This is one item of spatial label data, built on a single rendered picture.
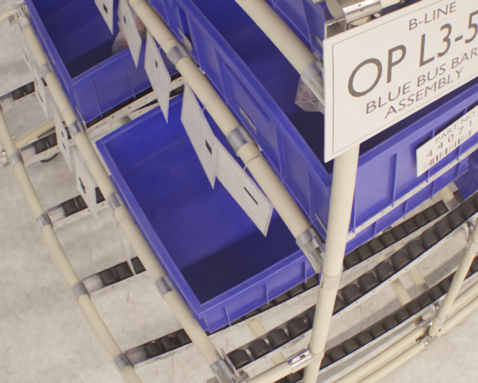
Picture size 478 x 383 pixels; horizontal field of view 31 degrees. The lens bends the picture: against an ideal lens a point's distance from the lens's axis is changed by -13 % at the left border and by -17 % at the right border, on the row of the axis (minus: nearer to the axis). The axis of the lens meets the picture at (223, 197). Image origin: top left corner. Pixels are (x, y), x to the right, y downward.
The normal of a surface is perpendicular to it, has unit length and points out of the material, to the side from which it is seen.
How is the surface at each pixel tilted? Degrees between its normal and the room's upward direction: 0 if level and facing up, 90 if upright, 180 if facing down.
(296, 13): 98
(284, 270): 90
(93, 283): 11
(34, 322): 0
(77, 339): 0
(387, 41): 90
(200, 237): 3
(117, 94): 90
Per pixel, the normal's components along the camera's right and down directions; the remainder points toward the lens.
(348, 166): 0.05, 0.87
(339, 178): -0.55, 0.74
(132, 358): 0.12, -0.56
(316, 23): -0.85, 0.51
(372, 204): 0.50, 0.75
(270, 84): -0.11, -0.44
